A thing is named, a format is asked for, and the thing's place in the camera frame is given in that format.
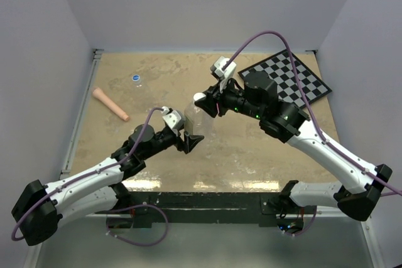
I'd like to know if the peach wooden handle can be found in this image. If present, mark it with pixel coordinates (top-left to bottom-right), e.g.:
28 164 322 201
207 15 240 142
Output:
92 87 130 122

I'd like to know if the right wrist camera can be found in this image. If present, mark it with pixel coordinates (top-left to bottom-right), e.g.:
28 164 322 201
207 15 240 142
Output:
210 56 237 93

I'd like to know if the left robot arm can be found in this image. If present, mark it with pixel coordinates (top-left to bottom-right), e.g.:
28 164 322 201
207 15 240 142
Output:
11 125 204 246

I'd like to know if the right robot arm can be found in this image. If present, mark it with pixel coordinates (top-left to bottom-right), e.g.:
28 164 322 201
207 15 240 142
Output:
193 72 393 222

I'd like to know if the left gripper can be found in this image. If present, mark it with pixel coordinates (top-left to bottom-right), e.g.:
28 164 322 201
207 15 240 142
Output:
142 119 204 159

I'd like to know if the large clear plastic bottle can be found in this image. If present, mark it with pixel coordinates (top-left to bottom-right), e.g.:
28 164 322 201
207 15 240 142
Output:
184 100 214 139

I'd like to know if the small clear plastic bottle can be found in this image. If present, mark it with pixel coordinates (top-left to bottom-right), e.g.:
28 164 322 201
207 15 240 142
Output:
133 75 144 88

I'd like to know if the black white chessboard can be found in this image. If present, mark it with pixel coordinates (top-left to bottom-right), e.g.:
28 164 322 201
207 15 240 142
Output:
238 50 332 109

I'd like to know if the white bottle cap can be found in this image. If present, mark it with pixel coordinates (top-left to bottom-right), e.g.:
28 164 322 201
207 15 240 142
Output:
193 92 205 102

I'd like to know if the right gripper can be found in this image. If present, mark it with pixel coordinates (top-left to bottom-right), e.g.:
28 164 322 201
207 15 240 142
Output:
196 75 263 120

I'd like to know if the black front table rail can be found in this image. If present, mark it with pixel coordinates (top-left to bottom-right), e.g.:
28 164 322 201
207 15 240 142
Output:
115 191 314 227

